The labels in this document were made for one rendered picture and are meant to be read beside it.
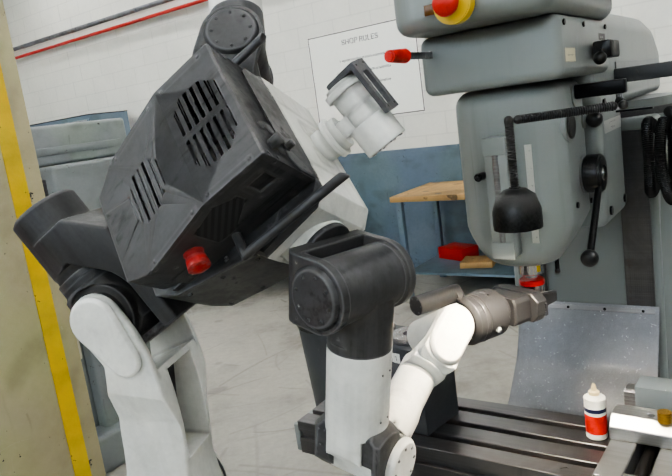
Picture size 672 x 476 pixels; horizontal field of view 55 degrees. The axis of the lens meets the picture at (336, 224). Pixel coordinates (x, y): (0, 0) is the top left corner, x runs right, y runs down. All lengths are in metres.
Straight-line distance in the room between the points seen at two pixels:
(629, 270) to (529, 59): 0.69
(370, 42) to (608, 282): 4.88
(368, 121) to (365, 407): 0.39
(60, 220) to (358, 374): 0.52
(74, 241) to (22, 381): 1.44
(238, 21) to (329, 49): 5.50
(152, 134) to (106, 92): 8.11
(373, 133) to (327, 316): 0.28
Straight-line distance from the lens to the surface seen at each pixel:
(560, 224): 1.16
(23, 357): 2.46
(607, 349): 1.64
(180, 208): 0.83
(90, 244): 1.05
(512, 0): 1.00
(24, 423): 2.51
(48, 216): 1.11
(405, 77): 6.08
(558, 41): 1.08
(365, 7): 6.31
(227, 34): 1.02
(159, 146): 0.88
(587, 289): 1.66
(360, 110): 0.93
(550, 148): 1.14
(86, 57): 9.27
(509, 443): 1.39
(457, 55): 1.13
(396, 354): 1.39
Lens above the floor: 1.63
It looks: 10 degrees down
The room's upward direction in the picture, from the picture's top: 8 degrees counter-clockwise
